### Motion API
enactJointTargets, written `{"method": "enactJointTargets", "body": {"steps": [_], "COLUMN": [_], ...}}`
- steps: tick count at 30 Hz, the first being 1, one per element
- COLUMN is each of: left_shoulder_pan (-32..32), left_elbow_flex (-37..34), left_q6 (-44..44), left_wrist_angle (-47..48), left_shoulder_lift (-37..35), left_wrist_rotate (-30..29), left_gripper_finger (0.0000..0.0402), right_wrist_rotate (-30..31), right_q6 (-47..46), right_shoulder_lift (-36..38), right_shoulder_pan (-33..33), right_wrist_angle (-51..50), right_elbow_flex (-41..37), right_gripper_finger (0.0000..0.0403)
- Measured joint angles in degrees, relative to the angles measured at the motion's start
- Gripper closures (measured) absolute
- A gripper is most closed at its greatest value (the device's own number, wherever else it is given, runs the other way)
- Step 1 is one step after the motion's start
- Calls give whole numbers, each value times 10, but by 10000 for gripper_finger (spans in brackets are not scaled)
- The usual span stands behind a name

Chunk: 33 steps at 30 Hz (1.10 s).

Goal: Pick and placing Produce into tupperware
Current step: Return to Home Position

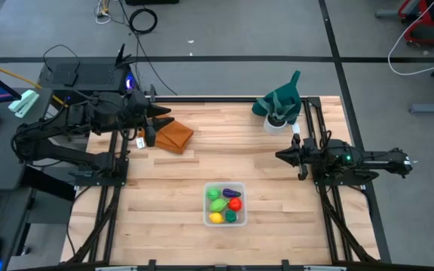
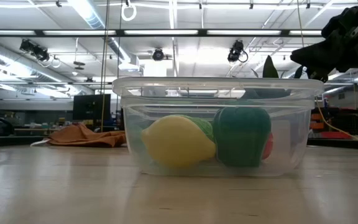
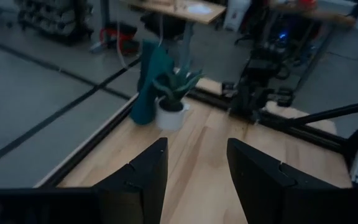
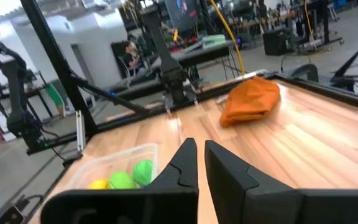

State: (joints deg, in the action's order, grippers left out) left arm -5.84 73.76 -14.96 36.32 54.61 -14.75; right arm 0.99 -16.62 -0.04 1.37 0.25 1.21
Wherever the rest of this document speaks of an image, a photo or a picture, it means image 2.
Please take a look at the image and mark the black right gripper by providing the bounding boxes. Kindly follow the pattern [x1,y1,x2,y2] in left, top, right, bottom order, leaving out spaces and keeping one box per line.
[290,0,358,83]

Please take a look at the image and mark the red toy tomato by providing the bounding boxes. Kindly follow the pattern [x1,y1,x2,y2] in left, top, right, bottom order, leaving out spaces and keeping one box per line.
[261,132,275,161]

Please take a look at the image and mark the dark green toy bell pepper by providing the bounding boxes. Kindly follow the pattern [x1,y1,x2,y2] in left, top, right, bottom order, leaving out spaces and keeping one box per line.
[212,106,272,168]

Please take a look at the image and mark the light green oval toy fruit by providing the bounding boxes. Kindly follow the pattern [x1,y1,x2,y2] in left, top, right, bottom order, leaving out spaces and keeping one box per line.
[178,114,216,142]

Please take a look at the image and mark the yellow toy lemon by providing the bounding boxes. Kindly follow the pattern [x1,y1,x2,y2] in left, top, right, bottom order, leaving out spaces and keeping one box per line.
[140,114,217,169]

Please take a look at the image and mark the clear plastic tupperware container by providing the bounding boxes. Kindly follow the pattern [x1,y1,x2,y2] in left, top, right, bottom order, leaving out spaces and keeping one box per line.
[112,77,325,177]

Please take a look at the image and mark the green leafy plant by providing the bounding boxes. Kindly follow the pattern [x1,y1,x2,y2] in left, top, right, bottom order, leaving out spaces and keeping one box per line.
[242,55,305,100]

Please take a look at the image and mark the red storage bins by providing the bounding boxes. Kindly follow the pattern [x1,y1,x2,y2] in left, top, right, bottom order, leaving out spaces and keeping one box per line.
[310,107,354,140]

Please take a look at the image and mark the black rig light bar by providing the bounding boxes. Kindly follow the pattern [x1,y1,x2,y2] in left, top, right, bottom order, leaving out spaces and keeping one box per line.
[0,29,323,38]

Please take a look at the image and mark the black background monitor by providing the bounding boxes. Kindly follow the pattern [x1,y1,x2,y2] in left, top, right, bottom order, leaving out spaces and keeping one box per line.
[72,94,112,122]

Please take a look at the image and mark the orange folded cloth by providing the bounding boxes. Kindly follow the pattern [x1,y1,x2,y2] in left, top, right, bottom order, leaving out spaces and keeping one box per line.
[47,123,127,148]

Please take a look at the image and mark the black mounted device cluster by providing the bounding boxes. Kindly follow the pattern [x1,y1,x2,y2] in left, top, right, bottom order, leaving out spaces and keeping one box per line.
[19,38,50,62]

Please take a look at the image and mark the yellow cable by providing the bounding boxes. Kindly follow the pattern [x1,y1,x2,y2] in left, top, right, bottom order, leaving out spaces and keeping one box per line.
[296,0,358,141]

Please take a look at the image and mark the black mounted camera with cable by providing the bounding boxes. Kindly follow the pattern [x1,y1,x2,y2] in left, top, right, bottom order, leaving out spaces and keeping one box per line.
[227,39,249,63]

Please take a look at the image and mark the black aluminium table frame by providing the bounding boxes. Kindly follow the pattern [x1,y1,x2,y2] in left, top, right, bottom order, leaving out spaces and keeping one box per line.
[0,135,358,151]

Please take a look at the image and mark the black round overhead camera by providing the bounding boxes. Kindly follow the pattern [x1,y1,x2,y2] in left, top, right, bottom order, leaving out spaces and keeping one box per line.
[152,47,165,62]

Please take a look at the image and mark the white hanging cable loop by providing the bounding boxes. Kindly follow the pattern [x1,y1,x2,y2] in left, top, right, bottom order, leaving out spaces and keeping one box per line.
[121,0,137,22]

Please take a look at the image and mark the dark hanging cable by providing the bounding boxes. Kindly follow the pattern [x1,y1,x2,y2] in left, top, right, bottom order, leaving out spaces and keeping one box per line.
[99,0,111,133]

